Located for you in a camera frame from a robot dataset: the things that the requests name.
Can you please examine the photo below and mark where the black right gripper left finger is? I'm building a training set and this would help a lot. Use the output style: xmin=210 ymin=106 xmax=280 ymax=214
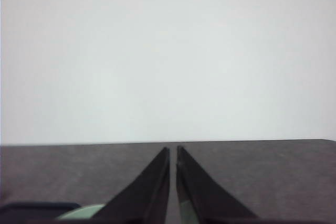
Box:
xmin=92 ymin=147 xmax=170 ymax=224

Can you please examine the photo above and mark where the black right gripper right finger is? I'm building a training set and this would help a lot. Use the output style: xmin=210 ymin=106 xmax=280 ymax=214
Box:
xmin=176 ymin=146 xmax=260 ymax=224

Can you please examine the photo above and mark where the green ceramic bowl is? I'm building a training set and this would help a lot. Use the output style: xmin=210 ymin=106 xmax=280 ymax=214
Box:
xmin=57 ymin=204 xmax=105 ymax=220

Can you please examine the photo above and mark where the dark blue rectangular tray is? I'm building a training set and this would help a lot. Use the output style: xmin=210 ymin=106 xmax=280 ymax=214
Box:
xmin=0 ymin=202 xmax=81 ymax=220

